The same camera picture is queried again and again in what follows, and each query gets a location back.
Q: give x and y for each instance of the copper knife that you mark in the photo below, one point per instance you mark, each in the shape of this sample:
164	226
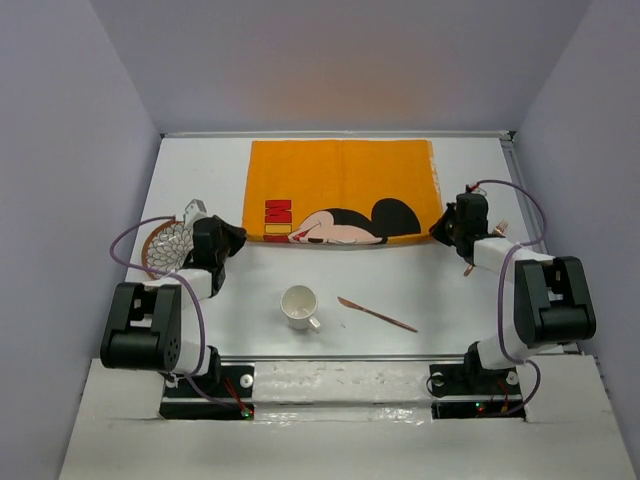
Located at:
349	304

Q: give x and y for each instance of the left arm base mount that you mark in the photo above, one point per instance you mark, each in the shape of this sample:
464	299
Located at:
229	399

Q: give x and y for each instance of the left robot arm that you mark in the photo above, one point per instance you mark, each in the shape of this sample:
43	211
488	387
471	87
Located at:
160	327

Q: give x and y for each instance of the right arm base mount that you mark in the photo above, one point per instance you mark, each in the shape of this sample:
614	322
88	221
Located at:
460	395

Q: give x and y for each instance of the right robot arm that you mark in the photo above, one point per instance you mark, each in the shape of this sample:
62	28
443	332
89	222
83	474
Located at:
542	301

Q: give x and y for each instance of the copper fork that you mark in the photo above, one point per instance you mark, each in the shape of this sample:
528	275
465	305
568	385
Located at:
499	230

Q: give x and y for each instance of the yellow Mickey Mouse cloth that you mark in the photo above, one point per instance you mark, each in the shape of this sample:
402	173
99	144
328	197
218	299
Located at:
341	192

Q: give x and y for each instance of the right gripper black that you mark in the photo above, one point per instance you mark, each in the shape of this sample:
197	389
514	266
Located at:
437	230

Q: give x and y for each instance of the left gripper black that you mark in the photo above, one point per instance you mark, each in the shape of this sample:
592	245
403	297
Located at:
235	235

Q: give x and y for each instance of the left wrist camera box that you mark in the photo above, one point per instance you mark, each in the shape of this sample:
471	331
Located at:
194	211

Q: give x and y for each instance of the white ceramic mug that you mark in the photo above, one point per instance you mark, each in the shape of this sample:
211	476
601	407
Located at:
299	305

